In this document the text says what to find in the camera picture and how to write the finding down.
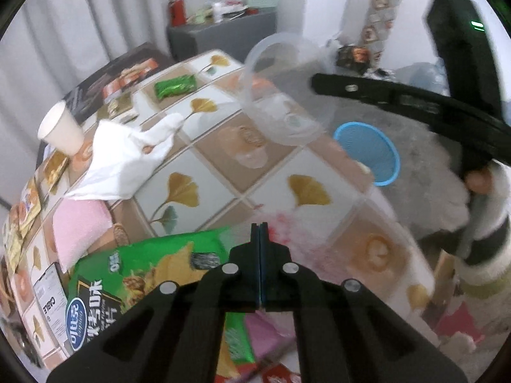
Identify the clear plastic container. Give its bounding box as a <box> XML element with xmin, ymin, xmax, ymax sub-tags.
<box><xmin>238</xmin><ymin>34</ymin><xmax>341</xmax><ymax>146</ymax></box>

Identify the pink sponge cloth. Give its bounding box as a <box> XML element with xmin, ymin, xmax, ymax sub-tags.
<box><xmin>51</xmin><ymin>198</ymin><xmax>115</xmax><ymax>273</ymax></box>

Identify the person's right hand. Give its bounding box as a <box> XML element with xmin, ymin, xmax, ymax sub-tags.
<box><xmin>464</xmin><ymin>165</ymin><xmax>498</xmax><ymax>197</ymax></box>

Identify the grey white curtain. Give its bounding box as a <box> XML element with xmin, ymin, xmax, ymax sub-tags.
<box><xmin>0</xmin><ymin>0</ymin><xmax>310</xmax><ymax>208</ymax></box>

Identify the white paper cup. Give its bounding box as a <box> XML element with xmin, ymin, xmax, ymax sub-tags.
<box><xmin>37</xmin><ymin>101</ymin><xmax>86</xmax><ymax>156</ymax></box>

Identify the green candy packet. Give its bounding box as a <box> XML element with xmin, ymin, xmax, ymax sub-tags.
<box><xmin>154</xmin><ymin>74</ymin><xmax>197</xmax><ymax>101</ymax></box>

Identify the pink paper sheet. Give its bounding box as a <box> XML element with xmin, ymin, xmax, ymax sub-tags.
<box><xmin>244</xmin><ymin>312</ymin><xmax>298</xmax><ymax>368</ymax></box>

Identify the wooden board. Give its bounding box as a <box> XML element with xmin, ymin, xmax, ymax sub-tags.
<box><xmin>433</xmin><ymin>251</ymin><xmax>456</xmax><ymax>309</ymax></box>

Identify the dark printed bag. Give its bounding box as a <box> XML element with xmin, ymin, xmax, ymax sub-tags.
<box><xmin>337</xmin><ymin>45</ymin><xmax>376</xmax><ymax>75</ymax></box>

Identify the white red flat packet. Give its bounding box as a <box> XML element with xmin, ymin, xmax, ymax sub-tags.
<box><xmin>224</xmin><ymin>2</ymin><xmax>250</xmax><ymax>19</ymax></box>

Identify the dark snack box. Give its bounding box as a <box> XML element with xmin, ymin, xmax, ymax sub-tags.
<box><xmin>63</xmin><ymin>42</ymin><xmax>177</xmax><ymax>125</ymax></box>

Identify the green chip bag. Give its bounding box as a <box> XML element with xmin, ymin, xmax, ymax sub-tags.
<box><xmin>65</xmin><ymin>226</ymin><xmax>257</xmax><ymax>364</ymax></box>

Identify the leaf patterned tablecloth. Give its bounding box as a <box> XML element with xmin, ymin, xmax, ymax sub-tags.
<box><xmin>0</xmin><ymin>49</ymin><xmax>437</xmax><ymax>372</ymax></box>

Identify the blue plastic wastebasket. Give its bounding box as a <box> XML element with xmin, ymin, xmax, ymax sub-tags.
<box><xmin>333</xmin><ymin>121</ymin><xmax>401</xmax><ymax>186</ymax></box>

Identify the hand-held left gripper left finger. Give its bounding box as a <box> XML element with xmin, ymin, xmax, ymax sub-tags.
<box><xmin>47</xmin><ymin>222</ymin><xmax>261</xmax><ymax>383</ymax></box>

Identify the grey cabinet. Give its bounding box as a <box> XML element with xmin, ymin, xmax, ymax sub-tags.
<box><xmin>166</xmin><ymin>8</ymin><xmax>277</xmax><ymax>63</ymax></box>

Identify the red thermos flask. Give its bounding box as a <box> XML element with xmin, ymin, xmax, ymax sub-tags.
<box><xmin>169</xmin><ymin>0</ymin><xmax>188</xmax><ymax>27</ymax></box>

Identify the pile of snack wrappers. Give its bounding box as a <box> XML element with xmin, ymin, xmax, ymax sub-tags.
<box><xmin>0</xmin><ymin>149</ymin><xmax>71</xmax><ymax>272</ymax></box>

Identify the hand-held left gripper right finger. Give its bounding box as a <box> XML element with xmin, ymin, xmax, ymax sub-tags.
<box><xmin>260</xmin><ymin>222</ymin><xmax>468</xmax><ymax>383</ymax></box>

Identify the white labelled packet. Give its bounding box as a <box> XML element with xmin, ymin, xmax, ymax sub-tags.
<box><xmin>34</xmin><ymin>262</ymin><xmax>77</xmax><ymax>354</ymax></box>

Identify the white tissue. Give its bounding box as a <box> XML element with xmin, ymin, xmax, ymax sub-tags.
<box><xmin>65</xmin><ymin>112</ymin><xmax>185</xmax><ymax>201</ymax></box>

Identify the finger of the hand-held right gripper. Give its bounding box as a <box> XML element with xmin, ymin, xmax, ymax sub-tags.
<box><xmin>310</xmin><ymin>72</ymin><xmax>511</xmax><ymax>158</ymax></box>

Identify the person's right forearm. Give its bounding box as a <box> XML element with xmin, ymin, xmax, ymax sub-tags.
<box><xmin>454</xmin><ymin>163</ymin><xmax>511</xmax><ymax>301</ymax></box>

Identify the pink printed clear bag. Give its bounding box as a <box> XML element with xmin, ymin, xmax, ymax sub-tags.
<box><xmin>240</xmin><ymin>203</ymin><xmax>400</xmax><ymax>292</ymax></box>

